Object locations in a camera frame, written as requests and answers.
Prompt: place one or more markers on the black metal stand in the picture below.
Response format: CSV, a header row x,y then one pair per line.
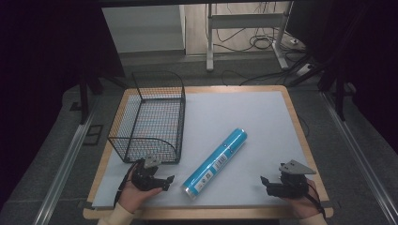
x,y
84,100
339,93

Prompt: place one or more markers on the person's right hand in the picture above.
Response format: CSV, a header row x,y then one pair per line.
x,y
302,204

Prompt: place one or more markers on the silver floor rail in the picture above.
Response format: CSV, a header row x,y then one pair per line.
x,y
62,168
359,153

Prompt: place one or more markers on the blue cylindrical tube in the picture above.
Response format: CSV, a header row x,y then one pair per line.
x,y
216,162

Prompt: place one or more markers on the white power strip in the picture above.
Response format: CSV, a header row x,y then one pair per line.
x,y
305,70

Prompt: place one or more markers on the white cabinet panel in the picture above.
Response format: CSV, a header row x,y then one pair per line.
x,y
144,28

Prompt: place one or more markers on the person's left hand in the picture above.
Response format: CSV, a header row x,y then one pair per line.
x,y
134,197

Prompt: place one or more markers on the white table mat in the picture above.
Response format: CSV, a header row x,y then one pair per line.
x,y
244,112

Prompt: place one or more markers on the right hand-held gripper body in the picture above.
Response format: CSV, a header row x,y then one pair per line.
x,y
292,182

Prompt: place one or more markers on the white metal desk frame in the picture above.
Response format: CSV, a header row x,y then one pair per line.
x,y
247,21

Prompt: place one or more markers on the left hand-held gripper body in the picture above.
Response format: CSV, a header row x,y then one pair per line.
x,y
144,175

